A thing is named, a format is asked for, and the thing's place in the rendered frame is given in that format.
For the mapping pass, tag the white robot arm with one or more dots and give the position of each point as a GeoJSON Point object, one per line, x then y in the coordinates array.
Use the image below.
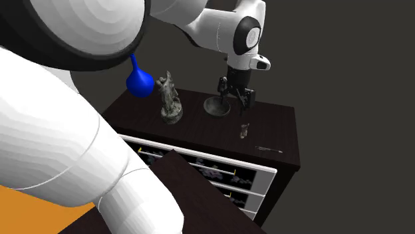
{"type": "Point", "coordinates": [58, 139]}

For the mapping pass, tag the blue round vase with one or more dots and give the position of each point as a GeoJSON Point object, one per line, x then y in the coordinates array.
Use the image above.
{"type": "Point", "coordinates": [140, 82]}

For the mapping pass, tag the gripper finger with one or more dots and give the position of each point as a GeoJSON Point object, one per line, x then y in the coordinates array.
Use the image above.
{"type": "Point", "coordinates": [248, 98]}
{"type": "Point", "coordinates": [222, 87]}

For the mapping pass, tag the grey stone statue figure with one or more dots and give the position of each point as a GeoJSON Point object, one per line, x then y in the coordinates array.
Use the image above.
{"type": "Point", "coordinates": [170, 100]}

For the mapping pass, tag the dark grey bowl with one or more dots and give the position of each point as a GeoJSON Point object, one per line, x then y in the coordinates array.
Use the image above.
{"type": "Point", "coordinates": [215, 108]}

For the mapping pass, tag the dark brown chest of drawers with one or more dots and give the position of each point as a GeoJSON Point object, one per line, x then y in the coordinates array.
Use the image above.
{"type": "Point", "coordinates": [201, 133]}

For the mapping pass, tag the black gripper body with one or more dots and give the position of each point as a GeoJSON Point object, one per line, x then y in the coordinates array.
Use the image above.
{"type": "Point", "coordinates": [238, 79]}

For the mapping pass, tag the small grey figurine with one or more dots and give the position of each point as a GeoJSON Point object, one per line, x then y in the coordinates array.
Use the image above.
{"type": "Point", "coordinates": [244, 130]}

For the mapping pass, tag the thin dark pen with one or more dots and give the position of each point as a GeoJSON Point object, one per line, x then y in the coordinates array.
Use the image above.
{"type": "Point", "coordinates": [268, 149]}

